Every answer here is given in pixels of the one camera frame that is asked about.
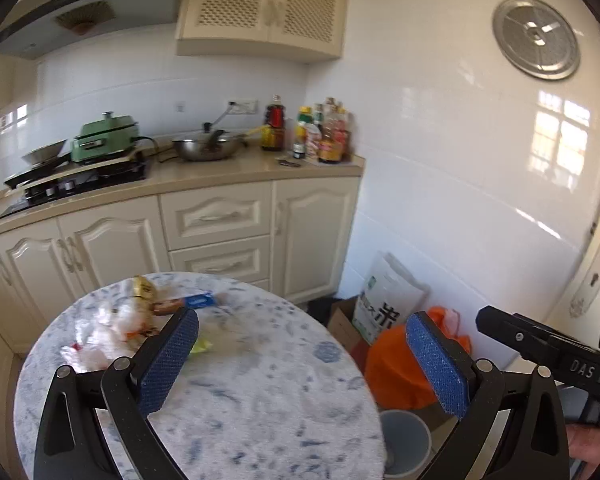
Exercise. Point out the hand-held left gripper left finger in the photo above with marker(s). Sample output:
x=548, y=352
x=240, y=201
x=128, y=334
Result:
x=167, y=360

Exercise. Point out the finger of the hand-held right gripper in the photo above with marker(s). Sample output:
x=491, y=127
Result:
x=510, y=332

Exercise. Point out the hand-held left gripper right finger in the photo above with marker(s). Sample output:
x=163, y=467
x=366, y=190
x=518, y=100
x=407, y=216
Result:
x=437, y=365

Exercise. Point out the brown snack wrapper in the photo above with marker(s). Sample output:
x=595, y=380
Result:
x=167, y=305

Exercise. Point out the grey trash bin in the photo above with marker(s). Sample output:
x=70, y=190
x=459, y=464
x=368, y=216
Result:
x=405, y=440

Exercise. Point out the person's right hand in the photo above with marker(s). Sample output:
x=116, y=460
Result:
x=585, y=447

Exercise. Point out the yellow green wrapper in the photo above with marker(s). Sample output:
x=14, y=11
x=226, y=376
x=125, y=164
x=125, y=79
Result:
x=202, y=346

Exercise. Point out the orange plastic bag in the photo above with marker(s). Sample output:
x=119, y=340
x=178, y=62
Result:
x=395, y=370

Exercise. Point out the crumpled clear plastic bag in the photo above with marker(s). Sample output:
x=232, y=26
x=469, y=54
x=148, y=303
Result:
x=110, y=330

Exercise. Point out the blue snack packet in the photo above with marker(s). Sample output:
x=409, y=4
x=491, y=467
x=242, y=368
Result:
x=200, y=300

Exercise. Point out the yellow snack packet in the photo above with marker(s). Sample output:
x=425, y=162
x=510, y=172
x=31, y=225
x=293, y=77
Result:
x=142, y=290

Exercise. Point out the white rice bag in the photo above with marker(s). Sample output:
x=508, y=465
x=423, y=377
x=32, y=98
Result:
x=387, y=295

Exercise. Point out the cream door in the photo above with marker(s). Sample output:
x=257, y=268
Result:
x=580, y=280

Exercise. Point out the cardboard box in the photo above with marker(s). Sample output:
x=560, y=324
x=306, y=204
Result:
x=345, y=327

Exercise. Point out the large cream drawer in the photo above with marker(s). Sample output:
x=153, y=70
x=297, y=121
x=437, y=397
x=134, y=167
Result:
x=215, y=215

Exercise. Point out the cream base cabinet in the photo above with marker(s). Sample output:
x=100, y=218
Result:
x=310, y=240

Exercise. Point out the black gas stove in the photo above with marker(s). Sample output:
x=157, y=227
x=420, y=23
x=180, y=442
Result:
x=80, y=187

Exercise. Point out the beige kitchen countertop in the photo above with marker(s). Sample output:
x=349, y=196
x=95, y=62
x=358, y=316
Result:
x=220, y=172

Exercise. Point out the green electric cooking pot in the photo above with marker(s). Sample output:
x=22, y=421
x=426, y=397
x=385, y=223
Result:
x=107, y=137

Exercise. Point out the steel bowl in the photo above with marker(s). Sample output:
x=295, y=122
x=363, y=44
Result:
x=44, y=152

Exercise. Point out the amber oil bottle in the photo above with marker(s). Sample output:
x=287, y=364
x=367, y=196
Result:
x=335, y=140

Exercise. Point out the white label seasoning bottle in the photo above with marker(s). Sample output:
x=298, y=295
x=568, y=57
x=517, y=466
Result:
x=314, y=142

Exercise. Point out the dark sauce bottle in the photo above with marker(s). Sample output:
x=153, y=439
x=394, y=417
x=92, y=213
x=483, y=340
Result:
x=273, y=125

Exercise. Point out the yellow cap green bottle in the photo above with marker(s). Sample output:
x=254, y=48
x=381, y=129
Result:
x=305, y=122

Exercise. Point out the round metal vent cover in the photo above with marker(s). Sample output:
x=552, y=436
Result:
x=536, y=37

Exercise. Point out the woven hand fan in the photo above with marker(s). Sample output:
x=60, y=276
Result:
x=85, y=17

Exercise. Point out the white wall outlet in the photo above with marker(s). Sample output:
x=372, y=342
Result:
x=244, y=106

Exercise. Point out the cream wall cabinet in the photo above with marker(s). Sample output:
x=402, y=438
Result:
x=265, y=7

